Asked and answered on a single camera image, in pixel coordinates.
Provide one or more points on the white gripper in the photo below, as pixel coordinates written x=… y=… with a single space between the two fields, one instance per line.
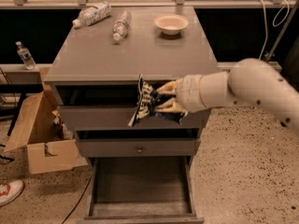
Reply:
x=189 y=92

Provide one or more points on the blue chip bag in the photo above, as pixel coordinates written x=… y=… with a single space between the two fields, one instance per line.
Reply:
x=148 y=99

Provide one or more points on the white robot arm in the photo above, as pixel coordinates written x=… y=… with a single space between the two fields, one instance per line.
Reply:
x=250 y=82

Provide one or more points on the grey drawer cabinet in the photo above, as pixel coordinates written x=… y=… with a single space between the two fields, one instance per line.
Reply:
x=92 y=69

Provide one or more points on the grey top drawer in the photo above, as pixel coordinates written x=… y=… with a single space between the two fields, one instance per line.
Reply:
x=96 y=117

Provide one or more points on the grey drawer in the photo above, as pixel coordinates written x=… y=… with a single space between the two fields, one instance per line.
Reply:
x=95 y=148
x=96 y=117
x=143 y=190

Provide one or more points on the grey middle drawer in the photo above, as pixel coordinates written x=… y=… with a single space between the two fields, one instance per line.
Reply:
x=95 y=148

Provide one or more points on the grey bottom drawer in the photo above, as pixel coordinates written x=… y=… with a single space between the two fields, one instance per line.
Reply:
x=143 y=190

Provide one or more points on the white bowl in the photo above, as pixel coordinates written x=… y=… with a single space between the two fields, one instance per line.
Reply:
x=171 y=24

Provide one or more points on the clear water bottle lying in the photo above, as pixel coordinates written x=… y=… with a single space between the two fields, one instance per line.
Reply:
x=122 y=25

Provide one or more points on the metal tripod stand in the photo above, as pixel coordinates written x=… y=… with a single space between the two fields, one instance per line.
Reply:
x=270 y=54

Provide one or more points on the white labelled bottle lying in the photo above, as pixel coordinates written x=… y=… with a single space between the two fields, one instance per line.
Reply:
x=92 y=15

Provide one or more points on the dark cabinet at right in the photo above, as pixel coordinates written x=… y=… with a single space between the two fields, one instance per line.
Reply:
x=291 y=66

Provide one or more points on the open cardboard box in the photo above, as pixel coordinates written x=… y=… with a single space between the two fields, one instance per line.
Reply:
x=35 y=130

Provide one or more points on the standing water bottle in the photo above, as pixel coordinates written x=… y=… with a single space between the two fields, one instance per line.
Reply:
x=26 y=56

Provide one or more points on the white red sneaker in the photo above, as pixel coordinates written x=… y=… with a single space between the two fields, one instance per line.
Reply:
x=10 y=191

